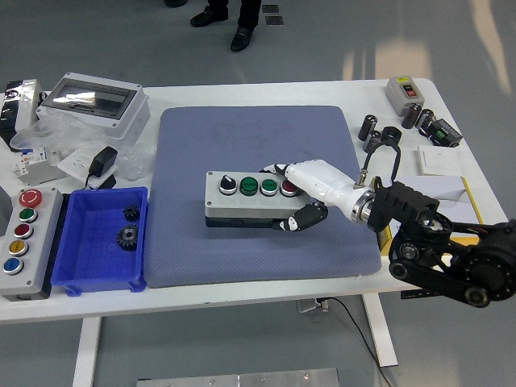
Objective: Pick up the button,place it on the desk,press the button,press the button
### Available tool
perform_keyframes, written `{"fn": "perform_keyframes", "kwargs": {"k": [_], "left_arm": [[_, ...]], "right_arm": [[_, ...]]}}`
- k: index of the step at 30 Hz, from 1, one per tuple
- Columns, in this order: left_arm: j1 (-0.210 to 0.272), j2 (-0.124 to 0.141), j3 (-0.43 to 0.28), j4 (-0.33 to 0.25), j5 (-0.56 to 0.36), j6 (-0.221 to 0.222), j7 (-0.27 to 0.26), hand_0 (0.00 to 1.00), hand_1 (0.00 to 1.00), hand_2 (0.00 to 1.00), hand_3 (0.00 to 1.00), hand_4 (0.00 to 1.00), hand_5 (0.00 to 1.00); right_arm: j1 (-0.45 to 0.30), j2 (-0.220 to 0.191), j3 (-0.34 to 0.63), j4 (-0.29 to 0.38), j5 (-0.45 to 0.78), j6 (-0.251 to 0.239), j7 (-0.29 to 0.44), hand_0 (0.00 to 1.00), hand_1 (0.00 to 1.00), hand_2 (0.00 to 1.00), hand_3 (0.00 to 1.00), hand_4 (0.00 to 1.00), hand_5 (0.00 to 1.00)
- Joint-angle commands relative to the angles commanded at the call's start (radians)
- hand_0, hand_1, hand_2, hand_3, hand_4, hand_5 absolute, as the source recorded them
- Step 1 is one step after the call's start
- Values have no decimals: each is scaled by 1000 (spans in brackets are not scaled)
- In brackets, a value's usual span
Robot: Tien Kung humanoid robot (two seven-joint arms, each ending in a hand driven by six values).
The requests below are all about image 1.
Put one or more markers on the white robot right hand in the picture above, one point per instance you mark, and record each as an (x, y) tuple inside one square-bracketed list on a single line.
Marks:
[(322, 177)]

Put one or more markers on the grey four-button control box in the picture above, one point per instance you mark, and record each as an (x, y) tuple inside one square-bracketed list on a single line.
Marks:
[(242, 207)]

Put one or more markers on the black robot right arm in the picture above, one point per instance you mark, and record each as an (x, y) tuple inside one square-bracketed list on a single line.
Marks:
[(483, 274)]

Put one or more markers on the grey five-button control box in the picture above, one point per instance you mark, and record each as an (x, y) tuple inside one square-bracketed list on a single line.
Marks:
[(38, 242)]

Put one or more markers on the black cylindrical capacitor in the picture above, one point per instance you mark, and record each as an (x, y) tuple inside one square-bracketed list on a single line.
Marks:
[(411, 116), (372, 141), (368, 126), (425, 120)]

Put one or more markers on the black hex nut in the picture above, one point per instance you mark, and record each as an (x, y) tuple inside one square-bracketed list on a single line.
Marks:
[(391, 135)]

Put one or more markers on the blue-grey mat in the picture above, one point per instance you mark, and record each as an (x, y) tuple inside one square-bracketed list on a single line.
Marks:
[(225, 133)]

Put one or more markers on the yellow and white cardboard box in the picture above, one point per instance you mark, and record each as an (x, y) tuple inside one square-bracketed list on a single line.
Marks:
[(443, 187)]

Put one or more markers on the black module with green terminal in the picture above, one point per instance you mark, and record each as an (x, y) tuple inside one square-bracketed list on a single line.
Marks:
[(445, 134)]

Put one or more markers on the black table control panel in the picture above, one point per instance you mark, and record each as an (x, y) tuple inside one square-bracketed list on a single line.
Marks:
[(415, 295)]

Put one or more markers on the white table leg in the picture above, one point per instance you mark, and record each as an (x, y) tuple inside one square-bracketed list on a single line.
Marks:
[(381, 330), (86, 350)]

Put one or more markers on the grey floor plate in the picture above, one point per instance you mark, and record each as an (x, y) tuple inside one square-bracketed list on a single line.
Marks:
[(270, 9), (274, 20)]

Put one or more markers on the person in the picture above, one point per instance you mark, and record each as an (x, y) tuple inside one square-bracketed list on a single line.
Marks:
[(242, 24)]

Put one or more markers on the small black gear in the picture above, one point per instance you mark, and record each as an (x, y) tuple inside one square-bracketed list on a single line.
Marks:
[(131, 213)]

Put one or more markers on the large black gear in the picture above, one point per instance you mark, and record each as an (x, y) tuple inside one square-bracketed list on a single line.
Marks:
[(128, 238)]

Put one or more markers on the grey clear-lid distribution box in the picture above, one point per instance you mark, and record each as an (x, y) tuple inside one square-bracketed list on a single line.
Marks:
[(117, 117)]

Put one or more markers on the black power adapter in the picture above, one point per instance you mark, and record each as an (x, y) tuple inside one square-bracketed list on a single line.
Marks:
[(102, 160)]

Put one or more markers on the blue plastic bin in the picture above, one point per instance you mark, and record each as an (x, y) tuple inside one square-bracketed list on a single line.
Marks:
[(88, 262)]

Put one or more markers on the clear plastic bag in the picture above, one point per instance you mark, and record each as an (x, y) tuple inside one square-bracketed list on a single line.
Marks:
[(68, 135)]

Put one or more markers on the grey metal plate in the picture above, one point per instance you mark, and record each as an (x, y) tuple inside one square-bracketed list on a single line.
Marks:
[(42, 175)]

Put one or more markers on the white circuit breaker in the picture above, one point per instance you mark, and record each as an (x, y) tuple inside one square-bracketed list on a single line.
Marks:
[(30, 157)]

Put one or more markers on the white device in plastic wrap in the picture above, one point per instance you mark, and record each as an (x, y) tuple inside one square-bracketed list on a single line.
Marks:
[(24, 105)]

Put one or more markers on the grey two-button switch box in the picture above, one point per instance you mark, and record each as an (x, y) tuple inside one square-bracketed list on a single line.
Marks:
[(401, 96)]

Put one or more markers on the white wall switch plate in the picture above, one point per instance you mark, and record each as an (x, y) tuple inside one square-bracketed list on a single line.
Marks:
[(441, 161)]

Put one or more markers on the grey under-table bracket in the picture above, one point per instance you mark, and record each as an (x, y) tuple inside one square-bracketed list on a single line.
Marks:
[(308, 306)]

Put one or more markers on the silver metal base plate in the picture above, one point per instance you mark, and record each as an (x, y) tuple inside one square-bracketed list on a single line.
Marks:
[(242, 379)]

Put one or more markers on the white wall socket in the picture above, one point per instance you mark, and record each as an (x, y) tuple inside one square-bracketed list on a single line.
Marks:
[(74, 163)]

